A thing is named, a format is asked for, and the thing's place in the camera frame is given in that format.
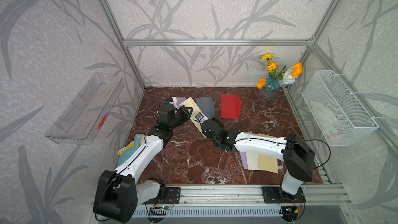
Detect pale yellow envelope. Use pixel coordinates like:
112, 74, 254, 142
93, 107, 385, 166
178, 97, 208, 137

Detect lilac envelope with gold seal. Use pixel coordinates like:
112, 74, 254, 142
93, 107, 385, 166
172, 97, 186, 108

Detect grey envelope with gold seal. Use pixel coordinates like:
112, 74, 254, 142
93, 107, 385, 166
195, 96, 215, 119

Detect red envelope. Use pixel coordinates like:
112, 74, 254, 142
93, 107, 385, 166
220, 94, 242, 119

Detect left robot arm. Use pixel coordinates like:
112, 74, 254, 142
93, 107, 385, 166
93, 103, 193, 224

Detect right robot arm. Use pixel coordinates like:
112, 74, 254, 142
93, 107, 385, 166
200, 119, 317, 196

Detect cream white envelope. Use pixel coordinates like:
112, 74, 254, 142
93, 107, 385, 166
246, 152, 260, 171

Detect tan kraft envelope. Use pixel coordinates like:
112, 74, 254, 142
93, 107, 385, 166
255, 145, 278, 174

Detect blue glass vase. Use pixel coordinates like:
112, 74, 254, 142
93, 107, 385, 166
257, 77, 280, 100

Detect orange and yellow flowers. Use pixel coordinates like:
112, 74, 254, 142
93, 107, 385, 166
257, 53, 304, 90

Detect left green circuit board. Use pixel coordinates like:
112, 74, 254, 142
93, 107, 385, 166
151, 205, 174, 211

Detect right small circuit board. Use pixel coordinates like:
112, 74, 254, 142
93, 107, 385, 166
279, 206, 303, 224

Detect white cloth in basket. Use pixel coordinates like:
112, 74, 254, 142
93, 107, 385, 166
309, 100, 342, 143

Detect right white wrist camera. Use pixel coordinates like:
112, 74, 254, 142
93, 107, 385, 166
195, 112, 208, 123

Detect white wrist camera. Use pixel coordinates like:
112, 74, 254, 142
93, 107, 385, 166
164, 97, 176, 104
195, 112, 208, 123

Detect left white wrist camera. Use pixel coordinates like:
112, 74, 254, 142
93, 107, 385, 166
164, 97, 176, 104

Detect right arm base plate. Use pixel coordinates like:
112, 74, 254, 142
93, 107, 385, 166
261, 186, 306, 204

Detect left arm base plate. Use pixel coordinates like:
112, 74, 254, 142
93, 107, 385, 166
145, 187, 181, 205

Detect horizontal aluminium frame bar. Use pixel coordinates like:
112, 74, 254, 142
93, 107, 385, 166
123, 39, 312, 47

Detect clear acrylic wall shelf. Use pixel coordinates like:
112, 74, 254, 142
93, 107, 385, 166
45, 72, 125, 145

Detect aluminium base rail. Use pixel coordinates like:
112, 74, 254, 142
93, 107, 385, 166
174, 184, 352, 207

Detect white wire basket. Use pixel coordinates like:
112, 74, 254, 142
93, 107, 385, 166
302, 70, 379, 146

